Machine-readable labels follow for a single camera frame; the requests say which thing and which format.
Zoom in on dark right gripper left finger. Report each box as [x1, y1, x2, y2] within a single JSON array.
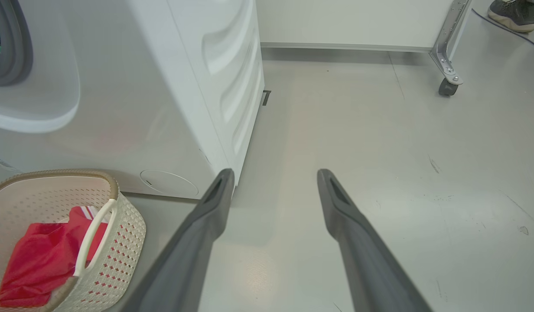
[[120, 168, 235, 312]]

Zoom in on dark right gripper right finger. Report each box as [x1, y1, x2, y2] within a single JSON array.
[[317, 169, 432, 312]]

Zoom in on red garment white trim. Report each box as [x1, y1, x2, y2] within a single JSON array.
[[0, 206, 109, 308]]

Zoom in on cream perforated laundry basket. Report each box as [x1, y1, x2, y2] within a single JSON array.
[[0, 169, 147, 312]]

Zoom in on white front-load washing machine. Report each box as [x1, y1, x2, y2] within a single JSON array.
[[0, 0, 266, 200]]

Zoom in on black caster wheel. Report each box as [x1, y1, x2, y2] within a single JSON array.
[[438, 78, 459, 97]]

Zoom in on grey metal partition leg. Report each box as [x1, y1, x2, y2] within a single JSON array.
[[430, 0, 472, 85]]

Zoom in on white partition panel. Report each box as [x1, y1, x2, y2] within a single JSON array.
[[255, 0, 456, 53]]

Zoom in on person in blue jeans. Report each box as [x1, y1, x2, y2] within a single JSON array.
[[487, 0, 534, 33]]

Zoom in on dark floor cable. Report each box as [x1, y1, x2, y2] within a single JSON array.
[[472, 8, 534, 52]]

